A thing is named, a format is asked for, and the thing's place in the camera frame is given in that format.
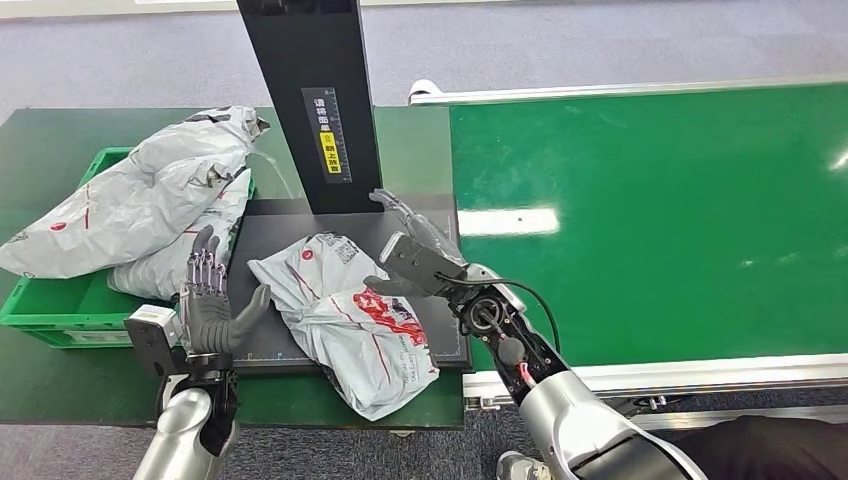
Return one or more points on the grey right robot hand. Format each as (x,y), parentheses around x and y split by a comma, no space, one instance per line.
(427,232)

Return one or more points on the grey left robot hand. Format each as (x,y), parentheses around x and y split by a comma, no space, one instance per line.
(208,318)

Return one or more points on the grey red-printed poly mailer package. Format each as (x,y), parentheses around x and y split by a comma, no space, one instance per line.
(358,344)

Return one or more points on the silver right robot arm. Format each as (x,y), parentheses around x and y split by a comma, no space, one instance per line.
(576,424)

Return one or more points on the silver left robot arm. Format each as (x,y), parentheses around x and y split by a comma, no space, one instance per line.
(179,430)

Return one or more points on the small grey poly mailer package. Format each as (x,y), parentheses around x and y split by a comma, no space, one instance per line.
(159,272)

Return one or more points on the large grey poly mailer package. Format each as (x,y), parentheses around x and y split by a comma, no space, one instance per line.
(132,199)

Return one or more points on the green conveyor belt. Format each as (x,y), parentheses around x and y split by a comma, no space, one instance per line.
(696,199)

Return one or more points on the black yellow column label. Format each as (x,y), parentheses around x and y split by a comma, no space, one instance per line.
(326,132)

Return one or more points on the green plastic crate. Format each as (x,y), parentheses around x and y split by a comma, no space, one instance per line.
(66,305)

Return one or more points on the clear plastic sheet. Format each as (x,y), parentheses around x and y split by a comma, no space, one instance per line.
(275,172)

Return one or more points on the dark green table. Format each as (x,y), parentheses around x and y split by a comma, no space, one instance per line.
(53,384)

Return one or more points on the black scanner column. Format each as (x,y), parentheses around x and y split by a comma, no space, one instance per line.
(291,66)

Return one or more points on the grey sneaker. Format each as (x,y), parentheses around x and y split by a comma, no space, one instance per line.
(520,467)

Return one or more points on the black garment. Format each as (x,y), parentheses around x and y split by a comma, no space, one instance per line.
(782,450)

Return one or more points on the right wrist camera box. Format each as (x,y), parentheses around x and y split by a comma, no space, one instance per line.
(420,265)

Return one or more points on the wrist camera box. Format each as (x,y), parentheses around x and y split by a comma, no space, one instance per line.
(152,338)
(420,265)

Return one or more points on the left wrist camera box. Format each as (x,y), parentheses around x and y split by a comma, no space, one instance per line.
(152,338)

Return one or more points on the black scanner base plate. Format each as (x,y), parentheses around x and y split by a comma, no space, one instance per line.
(278,225)

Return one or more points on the thin silver conveyor rail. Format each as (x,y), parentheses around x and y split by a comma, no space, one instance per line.
(629,87)

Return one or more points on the wide silver conveyor rail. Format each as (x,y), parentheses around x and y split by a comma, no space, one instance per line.
(729,374)

